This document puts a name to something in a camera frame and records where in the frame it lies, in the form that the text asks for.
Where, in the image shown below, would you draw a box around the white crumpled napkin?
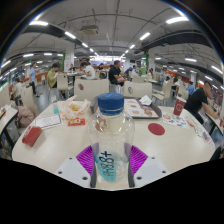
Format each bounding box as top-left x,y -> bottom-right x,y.
138,94 -> 154,107

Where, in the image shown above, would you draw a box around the white printed paper card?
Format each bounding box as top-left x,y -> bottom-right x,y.
34,113 -> 63,130

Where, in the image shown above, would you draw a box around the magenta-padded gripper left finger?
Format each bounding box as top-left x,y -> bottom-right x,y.
54,143 -> 98,189

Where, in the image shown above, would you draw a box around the red paper cup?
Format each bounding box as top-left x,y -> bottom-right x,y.
172,96 -> 188,117

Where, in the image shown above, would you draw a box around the pink backpack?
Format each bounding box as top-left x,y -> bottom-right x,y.
17,105 -> 36,129

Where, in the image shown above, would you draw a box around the clear plastic food bag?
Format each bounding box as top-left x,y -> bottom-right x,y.
59,95 -> 92,120

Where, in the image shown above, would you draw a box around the ceiling air conditioner unit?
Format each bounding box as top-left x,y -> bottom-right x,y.
79,25 -> 100,37

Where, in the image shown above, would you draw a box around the red box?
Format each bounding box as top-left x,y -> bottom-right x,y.
21,125 -> 43,148

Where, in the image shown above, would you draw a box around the clear blue-capped water bottle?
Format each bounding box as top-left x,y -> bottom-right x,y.
87,92 -> 136,184

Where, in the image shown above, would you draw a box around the small red sauce packet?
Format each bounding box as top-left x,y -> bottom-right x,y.
67,117 -> 87,127

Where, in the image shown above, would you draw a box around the small clear bottle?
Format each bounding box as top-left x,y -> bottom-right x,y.
50,94 -> 60,115

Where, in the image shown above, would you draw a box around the flat round red coaster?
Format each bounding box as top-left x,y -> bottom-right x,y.
147,122 -> 166,136

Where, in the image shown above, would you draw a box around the ceiling lights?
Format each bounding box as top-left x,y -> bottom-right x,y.
1,14 -> 224,78

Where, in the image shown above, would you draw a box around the person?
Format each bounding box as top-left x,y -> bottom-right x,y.
183,80 -> 219,124
79,61 -> 97,80
11,78 -> 24,101
29,62 -> 40,98
108,59 -> 127,86
46,63 -> 61,89

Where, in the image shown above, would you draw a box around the dark tray with paper menu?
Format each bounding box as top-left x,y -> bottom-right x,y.
123,97 -> 163,120

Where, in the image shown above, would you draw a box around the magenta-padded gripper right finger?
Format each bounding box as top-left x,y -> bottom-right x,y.
124,143 -> 172,189

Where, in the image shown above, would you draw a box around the beige chair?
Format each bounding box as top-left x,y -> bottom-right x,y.
152,81 -> 173,106
123,80 -> 153,100
56,73 -> 74,98
73,78 -> 110,102

